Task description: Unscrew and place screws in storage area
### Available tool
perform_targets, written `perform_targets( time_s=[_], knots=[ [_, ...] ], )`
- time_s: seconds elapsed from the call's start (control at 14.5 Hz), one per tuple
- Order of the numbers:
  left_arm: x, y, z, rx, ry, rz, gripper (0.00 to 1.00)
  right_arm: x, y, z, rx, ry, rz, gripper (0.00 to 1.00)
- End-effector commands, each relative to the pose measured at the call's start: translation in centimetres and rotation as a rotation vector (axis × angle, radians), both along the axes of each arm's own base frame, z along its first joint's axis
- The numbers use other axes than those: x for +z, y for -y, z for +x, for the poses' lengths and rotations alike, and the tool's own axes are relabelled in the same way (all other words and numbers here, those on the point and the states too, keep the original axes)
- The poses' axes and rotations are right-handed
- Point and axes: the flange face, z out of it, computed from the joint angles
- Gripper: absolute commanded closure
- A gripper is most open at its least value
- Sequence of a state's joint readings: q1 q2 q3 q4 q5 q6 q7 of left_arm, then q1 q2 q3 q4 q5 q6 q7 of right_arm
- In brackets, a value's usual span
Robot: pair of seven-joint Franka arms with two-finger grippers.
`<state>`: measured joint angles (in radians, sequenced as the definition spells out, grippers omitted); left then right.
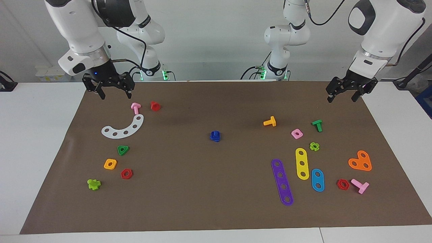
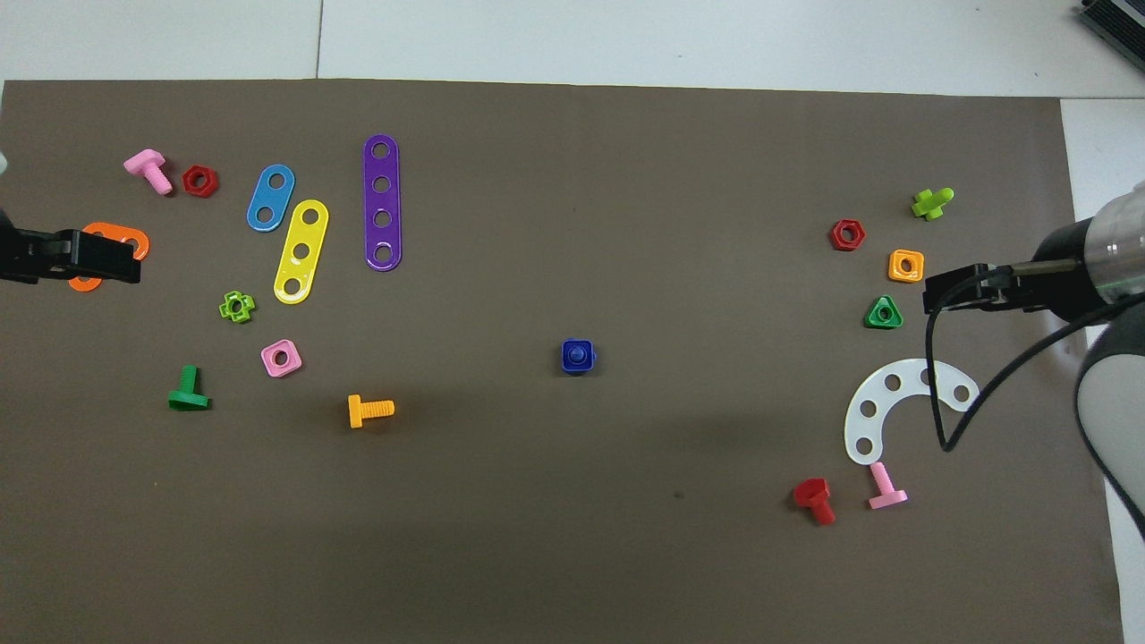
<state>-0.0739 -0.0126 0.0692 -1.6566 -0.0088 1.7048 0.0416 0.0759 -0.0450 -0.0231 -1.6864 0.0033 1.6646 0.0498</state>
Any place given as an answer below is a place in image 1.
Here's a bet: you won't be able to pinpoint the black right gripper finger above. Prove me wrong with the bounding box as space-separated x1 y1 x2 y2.
82 75 106 100
120 72 135 99

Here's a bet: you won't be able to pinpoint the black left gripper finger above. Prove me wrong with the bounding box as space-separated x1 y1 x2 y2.
326 77 348 103
351 78 378 103

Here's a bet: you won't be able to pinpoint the white box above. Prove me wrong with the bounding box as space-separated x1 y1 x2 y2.
35 65 70 82

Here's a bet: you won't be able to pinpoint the black stand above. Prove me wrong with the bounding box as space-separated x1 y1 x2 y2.
393 54 432 90

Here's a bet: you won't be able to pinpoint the white curved perforated strip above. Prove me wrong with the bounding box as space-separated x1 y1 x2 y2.
101 114 144 139

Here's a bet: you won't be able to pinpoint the blue crate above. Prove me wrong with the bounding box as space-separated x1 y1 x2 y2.
416 84 432 118

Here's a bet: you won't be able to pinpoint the yellow three-hole strip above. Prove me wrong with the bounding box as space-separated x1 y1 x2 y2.
295 148 309 180

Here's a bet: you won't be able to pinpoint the orange heart-shaped plate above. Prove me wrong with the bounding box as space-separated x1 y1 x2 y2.
348 150 372 171

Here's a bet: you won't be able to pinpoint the black device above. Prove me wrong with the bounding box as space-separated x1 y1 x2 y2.
0 71 18 92

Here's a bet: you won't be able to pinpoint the blue two-hole strip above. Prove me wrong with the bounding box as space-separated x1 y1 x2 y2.
311 168 325 192

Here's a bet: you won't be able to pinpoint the large pink toy bolt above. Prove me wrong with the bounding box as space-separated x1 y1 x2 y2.
351 179 370 194

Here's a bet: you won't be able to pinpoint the purple four-hole strip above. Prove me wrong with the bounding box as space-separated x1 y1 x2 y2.
271 159 294 206

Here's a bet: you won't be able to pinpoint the brown paper mat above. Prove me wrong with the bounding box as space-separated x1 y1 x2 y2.
20 80 432 235

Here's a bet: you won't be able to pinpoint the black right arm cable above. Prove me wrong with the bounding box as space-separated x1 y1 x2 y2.
90 0 147 81

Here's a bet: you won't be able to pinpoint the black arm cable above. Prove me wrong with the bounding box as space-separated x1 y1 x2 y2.
304 0 426 66
90 0 147 81

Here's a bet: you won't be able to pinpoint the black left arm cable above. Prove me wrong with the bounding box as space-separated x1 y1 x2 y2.
304 0 426 66

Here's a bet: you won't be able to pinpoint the black base cables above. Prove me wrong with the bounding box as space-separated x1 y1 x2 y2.
240 65 267 80

